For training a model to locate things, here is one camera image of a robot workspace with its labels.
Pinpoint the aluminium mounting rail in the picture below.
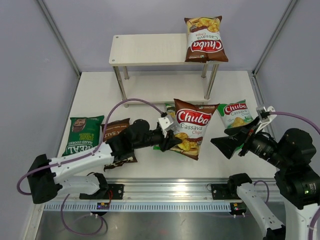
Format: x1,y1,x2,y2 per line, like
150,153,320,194
33,181,305,203

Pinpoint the white two-tier shelf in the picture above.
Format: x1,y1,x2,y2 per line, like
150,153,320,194
109,33,219,104

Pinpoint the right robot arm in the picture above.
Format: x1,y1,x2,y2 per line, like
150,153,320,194
210,117,320,240

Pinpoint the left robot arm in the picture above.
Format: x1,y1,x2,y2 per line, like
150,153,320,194
27,119,182,204

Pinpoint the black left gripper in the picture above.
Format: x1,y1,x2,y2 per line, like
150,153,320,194
133,129,182,152

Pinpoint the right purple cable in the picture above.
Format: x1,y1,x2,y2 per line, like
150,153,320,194
264,111,320,240

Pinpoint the brown Chuba cassava chips bag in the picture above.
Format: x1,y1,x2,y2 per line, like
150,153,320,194
184,15,229,63

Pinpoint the green Chuba bag right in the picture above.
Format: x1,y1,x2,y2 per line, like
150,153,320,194
217,99,254,129

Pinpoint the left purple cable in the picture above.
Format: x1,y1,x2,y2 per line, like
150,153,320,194
16,98,167,236

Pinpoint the brown Chuba bag text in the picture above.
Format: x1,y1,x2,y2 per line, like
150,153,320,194
171,98,219,161

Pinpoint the purple cable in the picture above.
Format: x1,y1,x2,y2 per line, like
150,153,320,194
264,111,320,240
16,98,167,236

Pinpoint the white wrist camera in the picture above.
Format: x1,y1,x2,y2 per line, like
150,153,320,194
255,105,277,133
157,112,177,138

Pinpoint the white slotted cable duct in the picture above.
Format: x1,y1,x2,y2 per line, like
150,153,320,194
44,201,231,213

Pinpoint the green Real hand cooked bag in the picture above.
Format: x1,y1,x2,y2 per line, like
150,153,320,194
62,115,105,156

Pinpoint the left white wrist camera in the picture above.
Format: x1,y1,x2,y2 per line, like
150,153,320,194
157,112,177,138

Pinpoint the brown Kettle potato chips bag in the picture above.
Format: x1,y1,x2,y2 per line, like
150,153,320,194
102,118,138,172

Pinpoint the green Chuba cassava chips bag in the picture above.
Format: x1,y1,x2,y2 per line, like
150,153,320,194
153,103,176,150

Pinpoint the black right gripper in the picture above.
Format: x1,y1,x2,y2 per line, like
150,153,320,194
211,114,290,169

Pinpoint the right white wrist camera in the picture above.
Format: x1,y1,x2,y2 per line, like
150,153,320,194
255,105,277,133

